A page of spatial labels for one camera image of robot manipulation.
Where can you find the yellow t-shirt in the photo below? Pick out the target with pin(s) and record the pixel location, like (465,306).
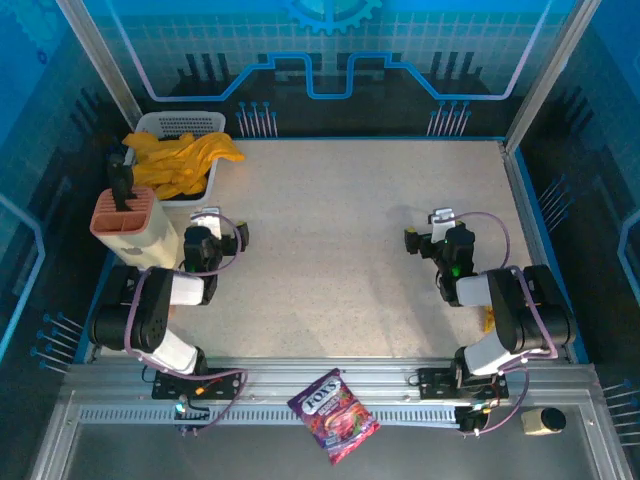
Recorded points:
(175,162)

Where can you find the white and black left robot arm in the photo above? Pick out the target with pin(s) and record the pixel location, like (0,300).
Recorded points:
(150,305)

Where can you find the cream knife block pink top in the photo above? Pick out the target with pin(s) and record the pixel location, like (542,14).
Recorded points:
(150,235)

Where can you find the yellow snack packet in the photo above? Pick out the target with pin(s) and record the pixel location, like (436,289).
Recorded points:
(488,320)

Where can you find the white perforated plastic basket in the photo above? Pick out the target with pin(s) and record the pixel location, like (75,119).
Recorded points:
(190,120)

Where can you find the purple candy bag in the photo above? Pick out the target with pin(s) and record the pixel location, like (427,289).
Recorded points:
(332,415)

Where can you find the beige and black tape roll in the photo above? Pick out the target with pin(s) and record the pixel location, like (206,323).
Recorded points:
(542,421)

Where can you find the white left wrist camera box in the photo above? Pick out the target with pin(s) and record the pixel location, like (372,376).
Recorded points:
(207,222)

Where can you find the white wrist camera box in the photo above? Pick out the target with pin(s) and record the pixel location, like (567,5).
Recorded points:
(207,222)
(442,225)

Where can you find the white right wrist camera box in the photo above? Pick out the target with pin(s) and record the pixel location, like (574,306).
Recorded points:
(442,225)

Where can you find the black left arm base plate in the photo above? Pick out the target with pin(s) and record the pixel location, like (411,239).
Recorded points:
(225,382)

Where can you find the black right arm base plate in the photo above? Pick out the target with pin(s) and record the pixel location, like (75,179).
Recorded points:
(435,382)

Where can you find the aluminium base frame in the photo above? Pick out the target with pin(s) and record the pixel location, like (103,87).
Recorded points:
(280,380)

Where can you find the aluminium frame post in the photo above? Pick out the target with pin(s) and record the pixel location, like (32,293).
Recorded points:
(100,65)
(550,70)

